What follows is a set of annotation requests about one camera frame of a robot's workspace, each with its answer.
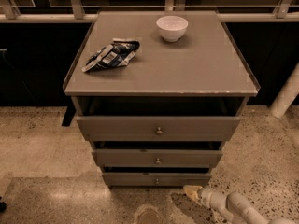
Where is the grey bottom drawer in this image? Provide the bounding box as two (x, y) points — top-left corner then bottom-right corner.
(102, 167), (211, 187)

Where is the grey drawer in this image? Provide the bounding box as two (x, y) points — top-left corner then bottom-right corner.
(92, 149), (222, 168)
(77, 116), (240, 142)
(102, 167), (211, 187)

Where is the grey wooden drawer cabinet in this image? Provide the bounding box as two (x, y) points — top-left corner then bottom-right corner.
(62, 10), (261, 179)

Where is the grey middle drawer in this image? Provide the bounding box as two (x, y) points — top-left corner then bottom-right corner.
(92, 149), (222, 168)

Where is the grey top drawer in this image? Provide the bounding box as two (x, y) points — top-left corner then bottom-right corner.
(77, 116), (240, 142)

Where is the crumpled dark snack bag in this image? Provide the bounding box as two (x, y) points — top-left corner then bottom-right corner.
(82, 38), (140, 73)

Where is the white ceramic bowl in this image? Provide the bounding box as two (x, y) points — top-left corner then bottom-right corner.
(156, 16), (189, 42)

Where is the white cylindrical post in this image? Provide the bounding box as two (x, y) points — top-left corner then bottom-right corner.
(269, 63), (299, 118)

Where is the metal window railing frame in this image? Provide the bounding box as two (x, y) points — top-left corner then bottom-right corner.
(0, 0), (299, 22)

